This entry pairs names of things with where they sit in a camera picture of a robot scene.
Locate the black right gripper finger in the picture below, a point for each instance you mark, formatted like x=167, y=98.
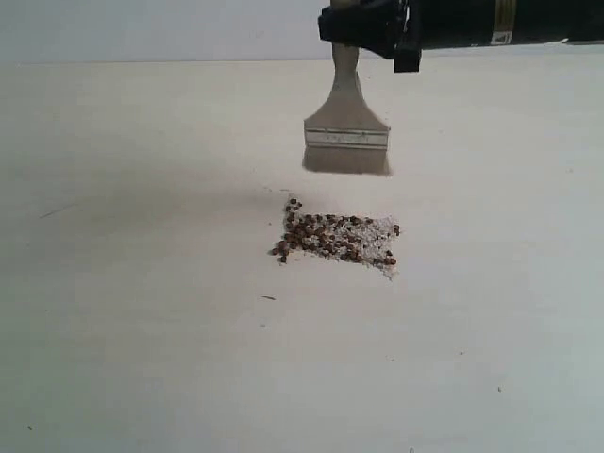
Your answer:
x=375, y=26

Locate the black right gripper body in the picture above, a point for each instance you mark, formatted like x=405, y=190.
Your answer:
x=431, y=25

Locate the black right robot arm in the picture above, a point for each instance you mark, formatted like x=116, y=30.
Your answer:
x=527, y=22

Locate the brown seeds and white grains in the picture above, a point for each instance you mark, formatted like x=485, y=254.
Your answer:
x=358, y=240

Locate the white bristle wooden paint brush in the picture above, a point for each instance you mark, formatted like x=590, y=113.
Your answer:
x=344, y=136

